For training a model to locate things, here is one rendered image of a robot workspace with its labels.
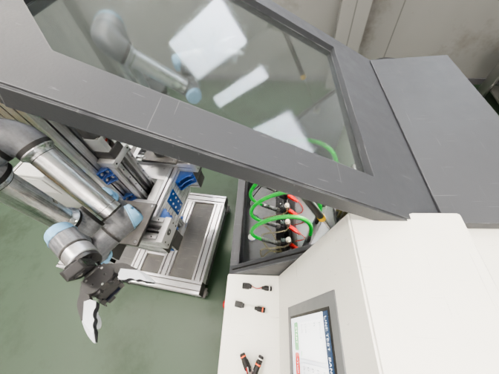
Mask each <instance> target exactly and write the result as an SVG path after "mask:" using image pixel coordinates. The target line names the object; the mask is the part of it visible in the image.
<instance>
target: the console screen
mask: <svg viewBox="0 0 499 374"><path fill-rule="evenodd" d="M288 324H289V346H290V374H347V373H346V367H345V357H344V352H343V346H342V337H341V331H340V325H339V316H338V310H337V304H336V294H335V290H334V289H333V290H331V291H329V292H326V293H324V294H321V295H318V296H316V297H314V298H311V299H308V300H306V301H303V302H301V303H299V304H296V305H293V306H290V307H288Z"/></svg>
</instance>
